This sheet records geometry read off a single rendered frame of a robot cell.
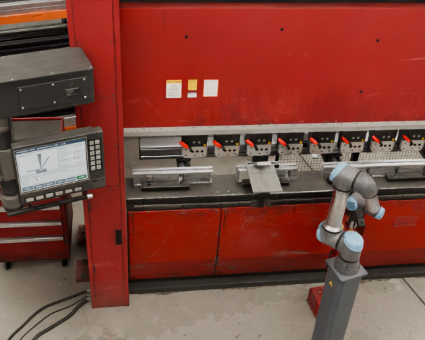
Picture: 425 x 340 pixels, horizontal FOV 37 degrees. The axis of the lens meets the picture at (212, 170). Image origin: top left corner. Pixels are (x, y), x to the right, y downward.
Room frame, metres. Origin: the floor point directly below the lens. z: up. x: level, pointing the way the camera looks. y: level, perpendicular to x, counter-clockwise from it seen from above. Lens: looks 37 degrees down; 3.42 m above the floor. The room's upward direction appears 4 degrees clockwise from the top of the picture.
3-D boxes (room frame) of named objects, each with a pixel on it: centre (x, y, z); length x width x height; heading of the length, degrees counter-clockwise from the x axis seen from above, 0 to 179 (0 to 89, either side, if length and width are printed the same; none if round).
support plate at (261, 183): (3.12, -0.32, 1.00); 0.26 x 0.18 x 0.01; 10
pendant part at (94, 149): (2.59, 0.79, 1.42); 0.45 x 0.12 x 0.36; 117
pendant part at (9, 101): (2.64, 0.87, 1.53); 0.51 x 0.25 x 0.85; 117
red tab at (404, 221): (3.29, -1.33, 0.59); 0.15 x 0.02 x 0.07; 100
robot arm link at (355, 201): (2.90, -0.86, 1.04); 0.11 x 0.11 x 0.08; 55
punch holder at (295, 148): (3.30, -0.47, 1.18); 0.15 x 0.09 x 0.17; 100
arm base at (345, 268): (2.64, -0.81, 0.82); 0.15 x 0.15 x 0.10
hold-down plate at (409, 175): (3.39, -1.29, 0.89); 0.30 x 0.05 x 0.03; 100
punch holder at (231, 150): (3.23, -0.07, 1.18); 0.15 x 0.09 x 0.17; 100
